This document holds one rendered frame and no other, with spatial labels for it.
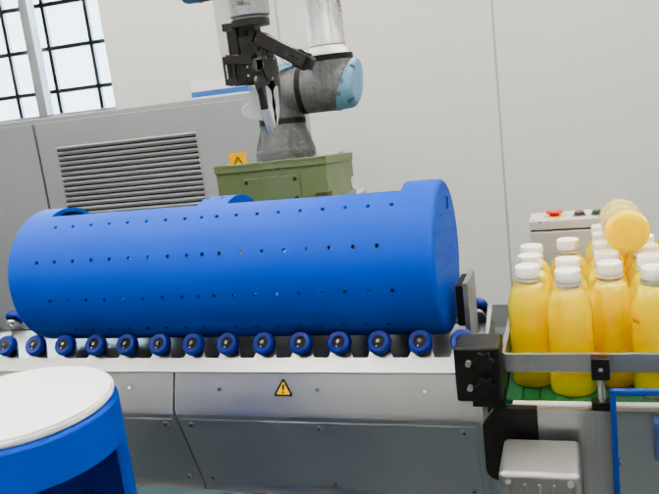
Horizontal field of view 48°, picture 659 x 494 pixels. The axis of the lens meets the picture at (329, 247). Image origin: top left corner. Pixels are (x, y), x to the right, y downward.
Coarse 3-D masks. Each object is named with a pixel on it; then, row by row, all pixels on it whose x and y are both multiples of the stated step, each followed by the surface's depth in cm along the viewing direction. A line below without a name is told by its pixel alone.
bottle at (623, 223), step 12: (612, 204) 130; (624, 204) 127; (600, 216) 132; (612, 216) 122; (624, 216) 121; (636, 216) 120; (612, 228) 122; (624, 228) 122; (636, 228) 121; (648, 228) 120; (612, 240) 122; (624, 240) 122; (636, 240) 121
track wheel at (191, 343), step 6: (186, 336) 146; (192, 336) 146; (198, 336) 145; (186, 342) 146; (192, 342) 145; (198, 342) 145; (204, 342) 146; (186, 348) 145; (192, 348) 145; (198, 348) 145; (192, 354) 145
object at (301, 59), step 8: (264, 32) 137; (256, 40) 136; (264, 40) 135; (272, 40) 135; (280, 40) 138; (264, 48) 136; (272, 48) 135; (280, 48) 135; (288, 48) 134; (296, 48) 137; (280, 56) 135; (288, 56) 135; (296, 56) 134; (304, 56) 134; (312, 56) 137; (296, 64) 134; (304, 64) 134; (312, 64) 136
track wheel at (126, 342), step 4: (124, 336) 151; (128, 336) 151; (132, 336) 150; (120, 340) 151; (124, 340) 151; (128, 340) 150; (132, 340) 150; (136, 340) 150; (120, 344) 150; (124, 344) 150; (128, 344) 150; (132, 344) 149; (136, 344) 150; (120, 348) 150; (124, 348) 150; (128, 348) 149; (132, 348) 149; (136, 348) 150; (120, 352) 150; (124, 352) 149; (128, 352) 149; (132, 352) 150
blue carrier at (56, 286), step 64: (384, 192) 133; (448, 192) 142; (64, 256) 148; (128, 256) 143; (192, 256) 138; (256, 256) 134; (320, 256) 130; (384, 256) 126; (448, 256) 138; (64, 320) 151; (128, 320) 147; (192, 320) 143; (256, 320) 139; (320, 320) 135; (384, 320) 131; (448, 320) 135
